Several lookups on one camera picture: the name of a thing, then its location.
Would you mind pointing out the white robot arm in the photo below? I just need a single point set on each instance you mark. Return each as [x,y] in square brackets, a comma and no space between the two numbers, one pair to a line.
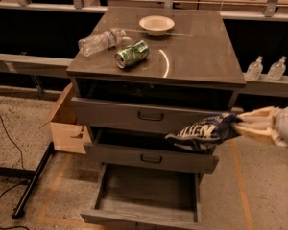
[282,124]

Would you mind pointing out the white bowl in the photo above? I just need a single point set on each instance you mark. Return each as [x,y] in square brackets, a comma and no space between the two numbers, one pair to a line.
[156,25]

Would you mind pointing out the middle grey drawer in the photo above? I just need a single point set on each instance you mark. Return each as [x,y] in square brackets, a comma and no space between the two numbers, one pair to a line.
[152,158]

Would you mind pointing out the black metal stand leg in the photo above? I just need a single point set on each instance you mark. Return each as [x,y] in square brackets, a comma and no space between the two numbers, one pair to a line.
[18,211]

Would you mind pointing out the right sanitizer bottle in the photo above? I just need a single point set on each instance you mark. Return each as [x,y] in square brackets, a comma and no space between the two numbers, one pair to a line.
[277,69]

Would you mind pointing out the cardboard box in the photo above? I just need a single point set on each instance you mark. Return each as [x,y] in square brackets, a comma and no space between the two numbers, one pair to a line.
[67,134]

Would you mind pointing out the top grey drawer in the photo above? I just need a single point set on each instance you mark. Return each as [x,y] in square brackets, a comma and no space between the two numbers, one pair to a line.
[145,115]

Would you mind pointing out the clear plastic water bottle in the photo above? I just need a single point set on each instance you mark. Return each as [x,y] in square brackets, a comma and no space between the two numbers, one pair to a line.
[99,42]

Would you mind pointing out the grey drawer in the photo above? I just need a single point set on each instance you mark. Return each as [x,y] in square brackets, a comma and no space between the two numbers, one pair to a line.
[152,158]
[134,198]
[145,115]

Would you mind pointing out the blue chip bag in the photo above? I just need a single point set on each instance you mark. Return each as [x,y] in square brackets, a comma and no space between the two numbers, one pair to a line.
[204,135]

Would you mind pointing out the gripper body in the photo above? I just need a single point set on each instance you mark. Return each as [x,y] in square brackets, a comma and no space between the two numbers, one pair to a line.
[271,125]

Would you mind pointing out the bottom grey drawer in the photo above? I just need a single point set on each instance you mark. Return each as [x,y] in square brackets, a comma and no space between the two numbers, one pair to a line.
[134,198]

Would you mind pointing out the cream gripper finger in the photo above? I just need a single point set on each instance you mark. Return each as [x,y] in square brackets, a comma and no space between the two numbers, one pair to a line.
[258,115]
[263,136]

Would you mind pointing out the sanitizer bottle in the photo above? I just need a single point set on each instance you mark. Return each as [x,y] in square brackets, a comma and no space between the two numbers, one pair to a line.
[255,69]
[277,69]

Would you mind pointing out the grey drawer cabinet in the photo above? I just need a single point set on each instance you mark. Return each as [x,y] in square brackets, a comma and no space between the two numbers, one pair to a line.
[193,63]

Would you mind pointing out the left sanitizer bottle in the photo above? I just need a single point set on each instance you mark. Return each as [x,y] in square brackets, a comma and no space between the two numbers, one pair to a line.
[255,69]

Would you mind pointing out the grey metal rail bench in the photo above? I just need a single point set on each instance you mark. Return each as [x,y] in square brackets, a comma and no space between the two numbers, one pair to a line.
[56,67]

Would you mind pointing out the green soda can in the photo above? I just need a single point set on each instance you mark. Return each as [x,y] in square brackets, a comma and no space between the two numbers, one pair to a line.
[132,54]

